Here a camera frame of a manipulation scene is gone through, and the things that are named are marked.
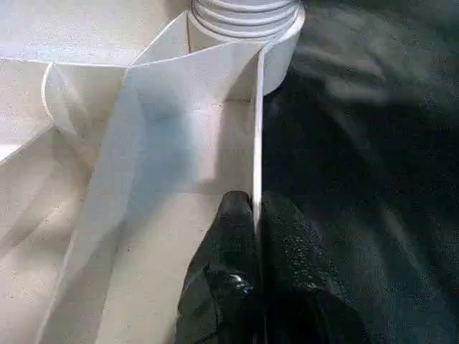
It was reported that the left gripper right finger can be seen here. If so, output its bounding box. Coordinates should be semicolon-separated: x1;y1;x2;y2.
260;191;371;344

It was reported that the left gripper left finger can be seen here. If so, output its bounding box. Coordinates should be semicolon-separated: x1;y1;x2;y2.
174;189;260;344

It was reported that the white plastic table top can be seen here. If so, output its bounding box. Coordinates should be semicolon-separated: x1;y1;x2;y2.
0;0;307;344

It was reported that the white plastic table leg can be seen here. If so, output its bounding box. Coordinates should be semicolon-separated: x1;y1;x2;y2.
189;0;303;39

